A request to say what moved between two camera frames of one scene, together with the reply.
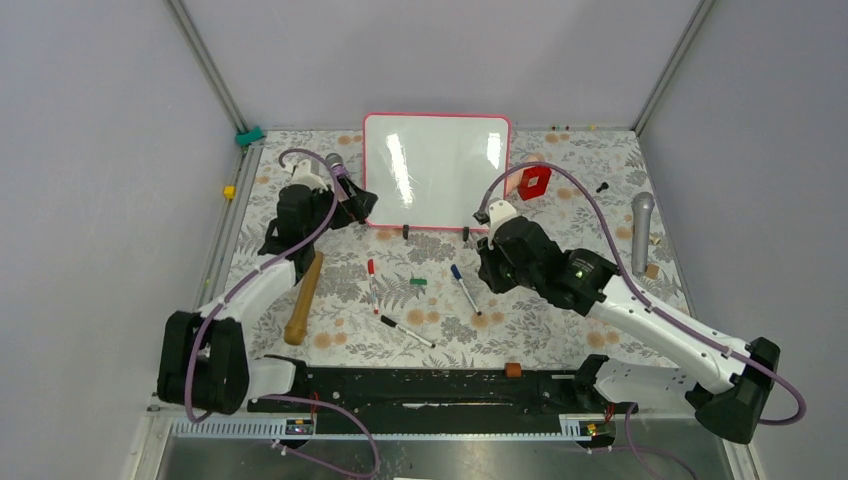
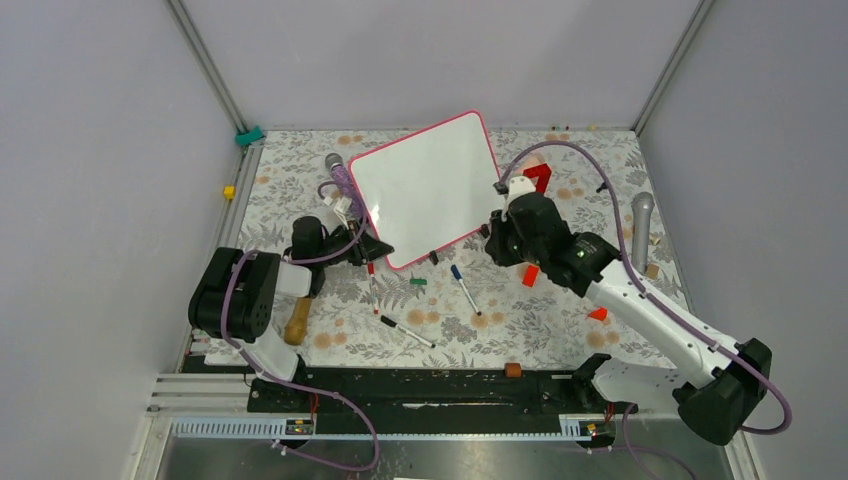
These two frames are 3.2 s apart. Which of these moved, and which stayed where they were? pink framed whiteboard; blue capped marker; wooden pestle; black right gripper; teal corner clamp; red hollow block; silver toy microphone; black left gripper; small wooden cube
Moved: black left gripper; pink framed whiteboard; black right gripper
Stayed: wooden pestle; teal corner clamp; red hollow block; blue capped marker; silver toy microphone; small wooden cube
